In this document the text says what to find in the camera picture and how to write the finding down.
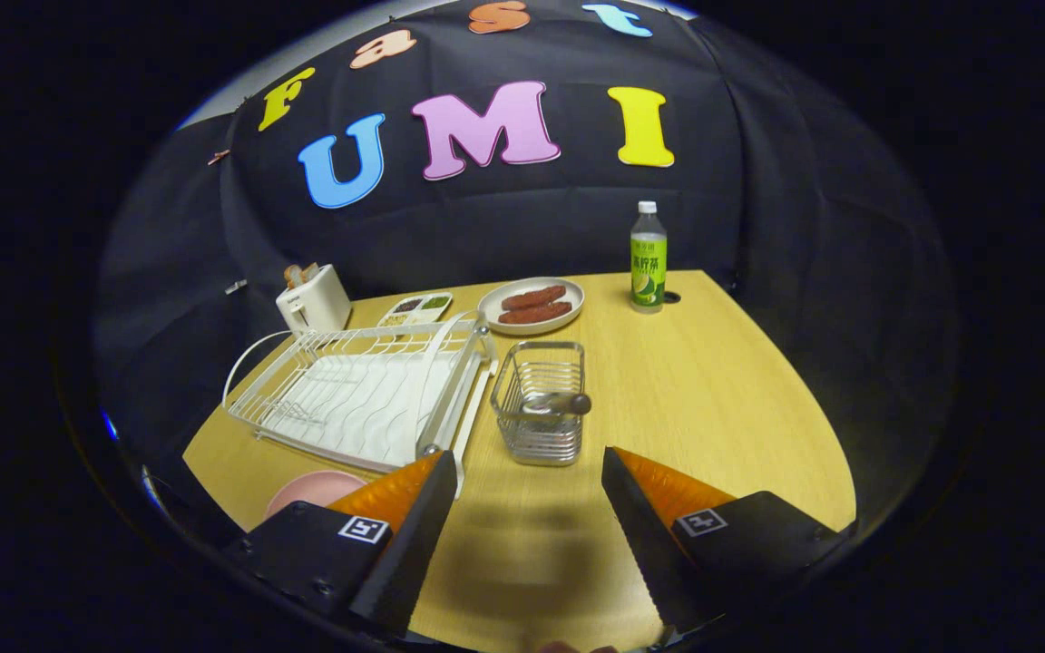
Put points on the silver cloth clip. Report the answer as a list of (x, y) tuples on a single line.
[(235, 287)]

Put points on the brown meat piece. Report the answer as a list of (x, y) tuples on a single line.
[(533, 297), (536, 314)]

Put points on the pink plate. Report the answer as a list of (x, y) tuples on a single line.
[(314, 490)]

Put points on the toasted bread slice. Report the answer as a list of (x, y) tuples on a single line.
[(311, 271), (294, 276)]

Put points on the green label drink bottle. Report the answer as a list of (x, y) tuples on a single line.
[(648, 263)]

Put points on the black backdrop cloth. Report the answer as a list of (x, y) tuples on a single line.
[(504, 227)]

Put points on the pink cloth clip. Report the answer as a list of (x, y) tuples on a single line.
[(219, 156)]

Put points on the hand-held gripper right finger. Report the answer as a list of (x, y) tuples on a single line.
[(649, 553)]

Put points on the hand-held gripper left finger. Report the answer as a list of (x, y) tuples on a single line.
[(409, 553)]

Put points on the white toaster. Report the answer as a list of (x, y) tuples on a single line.
[(318, 304)]

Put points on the beige plate with meat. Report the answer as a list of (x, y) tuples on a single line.
[(574, 292)]

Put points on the white divided condiment tray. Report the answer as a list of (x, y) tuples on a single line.
[(415, 311)]

